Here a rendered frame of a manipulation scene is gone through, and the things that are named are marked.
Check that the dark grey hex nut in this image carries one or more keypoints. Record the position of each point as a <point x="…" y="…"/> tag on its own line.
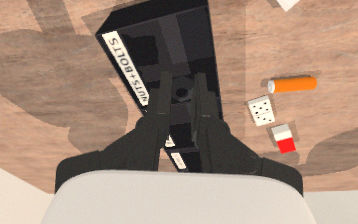
<point x="182" y="88"/>

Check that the black rack of bins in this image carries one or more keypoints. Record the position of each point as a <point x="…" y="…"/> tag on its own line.
<point x="171" y="35"/>

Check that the white domino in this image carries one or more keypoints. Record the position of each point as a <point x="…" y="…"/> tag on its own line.
<point x="261" y="110"/>

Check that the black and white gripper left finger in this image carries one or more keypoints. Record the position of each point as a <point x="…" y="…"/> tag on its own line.
<point x="136" y="149"/>

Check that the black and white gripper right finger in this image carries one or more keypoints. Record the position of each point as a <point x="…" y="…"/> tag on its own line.
<point x="220" y="151"/>

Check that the red and white eraser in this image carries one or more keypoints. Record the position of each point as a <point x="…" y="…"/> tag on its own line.
<point x="283" y="138"/>

